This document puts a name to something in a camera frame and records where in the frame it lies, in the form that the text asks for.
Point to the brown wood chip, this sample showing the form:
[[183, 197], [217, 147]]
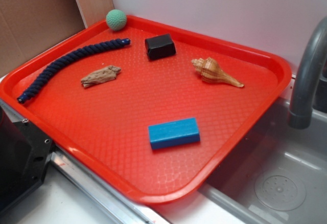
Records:
[[106, 74]]

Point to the red plastic tray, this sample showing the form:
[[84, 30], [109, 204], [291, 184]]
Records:
[[105, 126]]

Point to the blue rectangular block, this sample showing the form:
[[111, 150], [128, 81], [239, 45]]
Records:
[[173, 133]]

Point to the black rectangular block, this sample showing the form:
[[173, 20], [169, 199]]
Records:
[[161, 46]]

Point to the striped brown conch shell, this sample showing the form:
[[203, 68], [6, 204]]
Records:
[[210, 71]]

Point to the green dimpled ball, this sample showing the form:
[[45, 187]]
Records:
[[116, 19]]

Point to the grey plastic sink basin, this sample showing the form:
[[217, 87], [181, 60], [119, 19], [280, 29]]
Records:
[[275, 174]]

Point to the grey faucet spout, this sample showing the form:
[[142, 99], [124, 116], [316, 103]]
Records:
[[309, 91]]

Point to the black box with screws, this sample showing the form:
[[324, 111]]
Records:
[[25, 153]]

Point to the brown cardboard panel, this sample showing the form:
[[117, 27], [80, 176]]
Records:
[[30, 27]]

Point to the metal rail strip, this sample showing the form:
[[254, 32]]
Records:
[[73, 194]]

